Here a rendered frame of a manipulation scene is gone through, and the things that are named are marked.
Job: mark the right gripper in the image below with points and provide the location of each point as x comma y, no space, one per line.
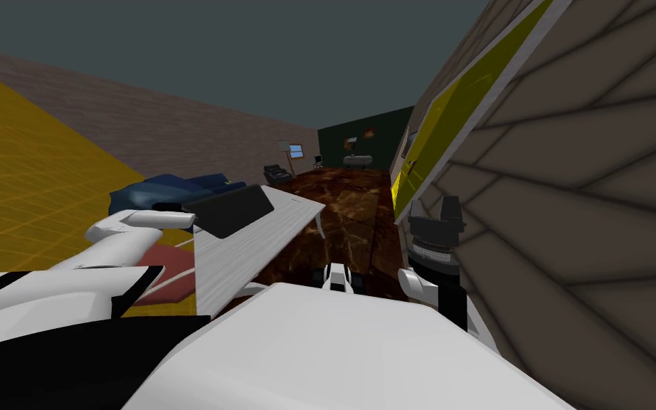
435,230

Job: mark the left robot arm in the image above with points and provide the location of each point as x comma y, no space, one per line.
49,296

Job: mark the yellow door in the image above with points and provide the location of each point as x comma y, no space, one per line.
447,114

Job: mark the small black chair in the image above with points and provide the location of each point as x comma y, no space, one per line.
318,162

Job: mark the blue window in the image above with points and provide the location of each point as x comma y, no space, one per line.
296,151

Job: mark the white floor lamp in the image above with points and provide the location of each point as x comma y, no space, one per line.
286,149

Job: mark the black armchair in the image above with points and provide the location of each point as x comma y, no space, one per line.
277,173

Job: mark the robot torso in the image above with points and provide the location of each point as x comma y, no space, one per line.
328,353

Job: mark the white desk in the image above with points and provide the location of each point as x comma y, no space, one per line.
248,250

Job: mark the black flat panel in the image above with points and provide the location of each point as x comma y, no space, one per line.
228,212

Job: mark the blue sofa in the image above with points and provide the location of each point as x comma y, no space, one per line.
157,191

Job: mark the orange wall picture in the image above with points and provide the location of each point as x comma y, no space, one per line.
369,134

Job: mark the dark wall picture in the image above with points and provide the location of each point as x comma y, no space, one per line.
351,143

